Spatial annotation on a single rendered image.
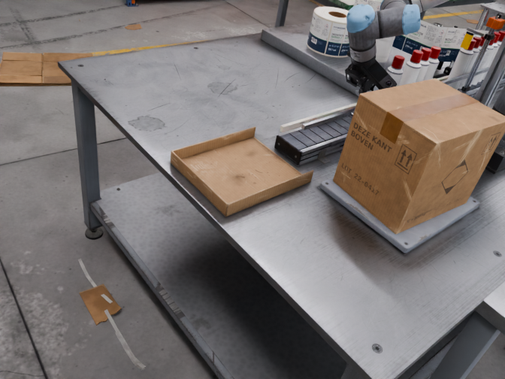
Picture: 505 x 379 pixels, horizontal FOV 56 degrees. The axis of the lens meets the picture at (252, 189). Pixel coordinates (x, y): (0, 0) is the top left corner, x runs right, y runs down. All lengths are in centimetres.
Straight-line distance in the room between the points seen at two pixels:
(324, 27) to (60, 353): 161
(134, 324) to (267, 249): 98
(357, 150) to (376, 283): 34
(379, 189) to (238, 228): 36
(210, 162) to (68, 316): 96
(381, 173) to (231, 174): 40
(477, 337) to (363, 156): 51
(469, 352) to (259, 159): 74
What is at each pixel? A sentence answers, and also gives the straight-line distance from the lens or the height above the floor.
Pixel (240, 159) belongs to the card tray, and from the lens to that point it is 137.
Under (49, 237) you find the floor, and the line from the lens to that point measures 234.
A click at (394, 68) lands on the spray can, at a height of 105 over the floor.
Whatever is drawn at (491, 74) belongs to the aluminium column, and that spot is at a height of 101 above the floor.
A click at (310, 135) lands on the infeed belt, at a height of 88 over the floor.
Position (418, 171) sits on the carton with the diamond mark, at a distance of 113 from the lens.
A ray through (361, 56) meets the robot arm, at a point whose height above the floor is 111.
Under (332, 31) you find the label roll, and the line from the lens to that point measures 205.
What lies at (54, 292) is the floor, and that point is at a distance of 211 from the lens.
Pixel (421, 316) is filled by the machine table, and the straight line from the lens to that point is 110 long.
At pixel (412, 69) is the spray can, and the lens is 172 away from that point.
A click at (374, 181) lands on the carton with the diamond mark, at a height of 94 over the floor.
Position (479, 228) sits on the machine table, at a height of 83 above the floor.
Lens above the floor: 160
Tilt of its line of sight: 37 degrees down
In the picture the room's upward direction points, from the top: 10 degrees clockwise
